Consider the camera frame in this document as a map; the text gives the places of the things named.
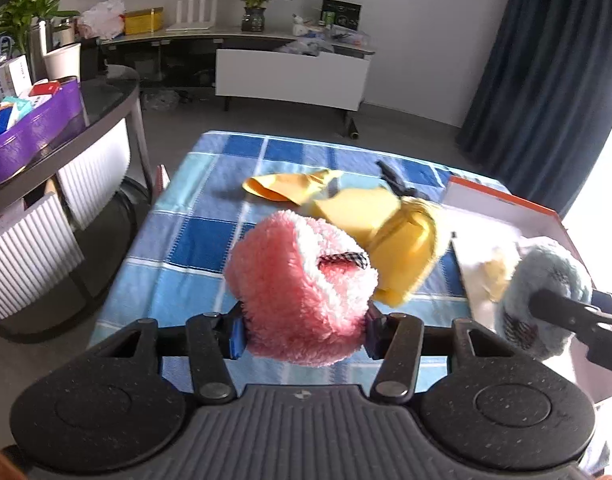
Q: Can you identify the blue plaid blanket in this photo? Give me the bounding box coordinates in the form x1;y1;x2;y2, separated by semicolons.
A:
88;130;512;396

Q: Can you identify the white paper cup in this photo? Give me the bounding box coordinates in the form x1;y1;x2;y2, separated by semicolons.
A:
43;42;82;82

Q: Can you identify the grey television stand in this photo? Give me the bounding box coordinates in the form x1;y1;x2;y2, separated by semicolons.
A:
80;27;377;101

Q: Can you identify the white router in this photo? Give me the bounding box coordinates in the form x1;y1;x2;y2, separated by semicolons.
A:
166;0;219;32

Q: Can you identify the light blue plush toy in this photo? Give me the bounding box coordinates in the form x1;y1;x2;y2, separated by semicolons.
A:
496;237;594;361

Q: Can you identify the yellow fabric pouch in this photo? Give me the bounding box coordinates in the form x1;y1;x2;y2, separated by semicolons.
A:
311;187;439;308

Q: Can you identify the teal packet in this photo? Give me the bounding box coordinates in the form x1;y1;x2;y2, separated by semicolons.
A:
0;97;36;122

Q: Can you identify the yellow box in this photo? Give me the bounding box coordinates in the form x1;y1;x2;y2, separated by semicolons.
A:
122;7;165;36

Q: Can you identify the dark green box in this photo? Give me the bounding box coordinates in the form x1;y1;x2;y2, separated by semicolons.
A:
320;0;363;31

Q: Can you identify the clear plastic bag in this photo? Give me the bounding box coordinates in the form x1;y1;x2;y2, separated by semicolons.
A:
140;89;181;111

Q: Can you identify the dark blue sock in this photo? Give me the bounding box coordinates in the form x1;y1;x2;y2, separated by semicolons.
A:
376;160;431;200

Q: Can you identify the tall plant in silver vase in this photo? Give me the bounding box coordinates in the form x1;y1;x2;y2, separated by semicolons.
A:
0;0;81;81

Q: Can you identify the dark blue curtain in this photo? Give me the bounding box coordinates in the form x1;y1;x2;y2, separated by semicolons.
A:
456;0;612;216

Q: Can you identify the pink plush toy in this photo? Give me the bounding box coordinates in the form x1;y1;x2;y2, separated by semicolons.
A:
223;210;379;366

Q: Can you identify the white cabinet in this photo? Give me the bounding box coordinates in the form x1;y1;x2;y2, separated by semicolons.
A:
215;47;371;113

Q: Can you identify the white box with orange edges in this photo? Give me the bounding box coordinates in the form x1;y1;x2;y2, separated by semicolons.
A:
443;175;612;403

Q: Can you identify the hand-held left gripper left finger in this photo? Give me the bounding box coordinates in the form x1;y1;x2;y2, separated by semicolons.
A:
88;302;247;406

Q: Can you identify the dark table with ribbed panels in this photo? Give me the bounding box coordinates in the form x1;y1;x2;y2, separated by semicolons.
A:
0;64;157;343

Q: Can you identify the red and white box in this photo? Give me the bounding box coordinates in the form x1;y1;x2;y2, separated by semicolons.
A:
28;80;61;98

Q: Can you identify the purple storage bin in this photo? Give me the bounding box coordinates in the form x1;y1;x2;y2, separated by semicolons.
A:
0;76;86;188

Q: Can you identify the pile of clear plastic packets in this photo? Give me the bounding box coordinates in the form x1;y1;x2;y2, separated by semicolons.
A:
276;24;373;57

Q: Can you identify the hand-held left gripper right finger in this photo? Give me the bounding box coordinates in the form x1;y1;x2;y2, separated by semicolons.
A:
364;305;527;406

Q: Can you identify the white plastic bag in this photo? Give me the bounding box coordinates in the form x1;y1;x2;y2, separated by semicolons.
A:
78;0;126;40

